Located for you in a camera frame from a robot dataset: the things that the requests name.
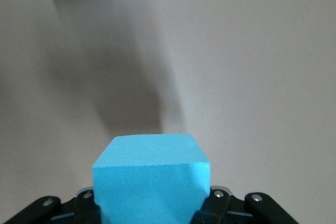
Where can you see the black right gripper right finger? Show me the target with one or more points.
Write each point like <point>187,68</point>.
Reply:
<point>236,211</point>

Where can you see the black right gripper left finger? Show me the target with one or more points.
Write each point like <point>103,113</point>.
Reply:
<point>65,211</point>

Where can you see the light blue foam cube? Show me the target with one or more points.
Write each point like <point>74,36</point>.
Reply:
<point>149,182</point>

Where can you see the brown table cover sheet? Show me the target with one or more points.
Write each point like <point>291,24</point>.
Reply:
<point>236,51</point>

